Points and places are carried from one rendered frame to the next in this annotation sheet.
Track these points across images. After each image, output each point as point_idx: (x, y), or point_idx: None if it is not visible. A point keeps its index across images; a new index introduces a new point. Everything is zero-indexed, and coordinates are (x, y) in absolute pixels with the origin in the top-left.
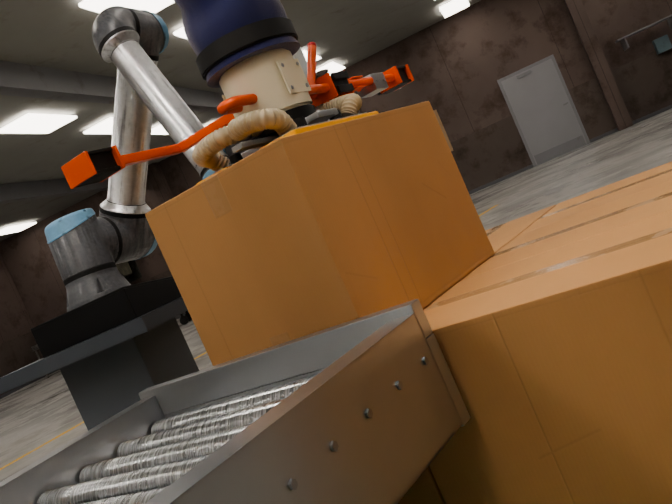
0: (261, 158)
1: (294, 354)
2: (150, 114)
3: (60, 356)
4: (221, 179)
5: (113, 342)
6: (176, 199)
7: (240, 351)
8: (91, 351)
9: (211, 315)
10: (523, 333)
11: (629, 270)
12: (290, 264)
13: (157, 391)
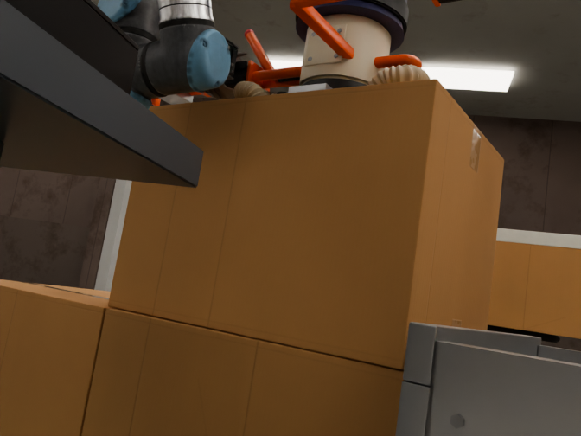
0: (497, 158)
1: (517, 348)
2: None
3: (35, 42)
4: (482, 140)
5: (153, 152)
6: (459, 108)
7: (432, 321)
8: (111, 125)
9: (431, 258)
10: None
11: None
12: (481, 257)
13: (453, 336)
